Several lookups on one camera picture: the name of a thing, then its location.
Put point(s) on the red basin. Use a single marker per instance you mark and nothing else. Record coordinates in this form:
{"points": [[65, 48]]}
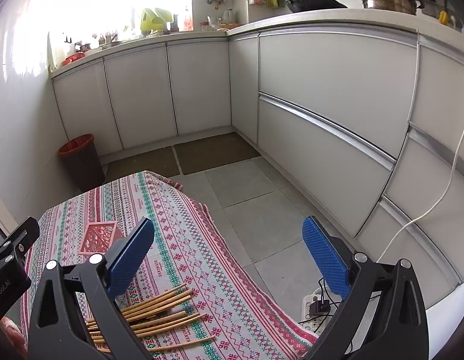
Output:
{"points": [[73, 58]]}

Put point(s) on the black wok pan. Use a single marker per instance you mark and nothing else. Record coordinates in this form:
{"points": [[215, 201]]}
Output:
{"points": [[296, 6]]}

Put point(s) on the pink perforated utensil holder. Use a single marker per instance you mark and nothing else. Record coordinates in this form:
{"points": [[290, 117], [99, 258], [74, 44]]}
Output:
{"points": [[98, 237]]}

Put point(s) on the white electric kettle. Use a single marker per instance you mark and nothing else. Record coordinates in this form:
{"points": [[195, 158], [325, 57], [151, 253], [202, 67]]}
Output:
{"points": [[228, 17]]}

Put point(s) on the patterned tablecloth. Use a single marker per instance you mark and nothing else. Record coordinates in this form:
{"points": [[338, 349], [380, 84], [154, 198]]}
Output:
{"points": [[187, 249]]}

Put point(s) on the wooden chopstick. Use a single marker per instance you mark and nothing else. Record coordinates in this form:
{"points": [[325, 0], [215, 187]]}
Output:
{"points": [[173, 291], [149, 323], [162, 301], [158, 310], [167, 326], [167, 348]]}

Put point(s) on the black power adapter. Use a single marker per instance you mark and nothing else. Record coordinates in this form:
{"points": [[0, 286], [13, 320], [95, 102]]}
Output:
{"points": [[319, 308]]}

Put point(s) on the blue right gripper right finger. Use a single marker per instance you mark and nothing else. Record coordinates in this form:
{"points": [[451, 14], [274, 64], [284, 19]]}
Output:
{"points": [[331, 264]]}

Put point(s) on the dark floor mat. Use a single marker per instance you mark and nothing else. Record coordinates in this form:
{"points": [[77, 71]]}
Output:
{"points": [[211, 152], [161, 161]]}

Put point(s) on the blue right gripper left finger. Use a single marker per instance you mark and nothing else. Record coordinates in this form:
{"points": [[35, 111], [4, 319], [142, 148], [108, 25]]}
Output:
{"points": [[125, 256]]}

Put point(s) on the white kitchen cabinets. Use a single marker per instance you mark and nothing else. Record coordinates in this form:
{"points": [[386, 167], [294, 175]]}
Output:
{"points": [[368, 121]]}

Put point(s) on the white power strip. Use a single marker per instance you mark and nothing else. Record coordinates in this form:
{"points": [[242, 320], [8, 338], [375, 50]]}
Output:
{"points": [[318, 324]]}

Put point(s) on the red rimmed trash bin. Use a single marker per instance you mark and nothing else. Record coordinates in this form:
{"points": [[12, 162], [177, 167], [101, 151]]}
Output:
{"points": [[80, 158]]}

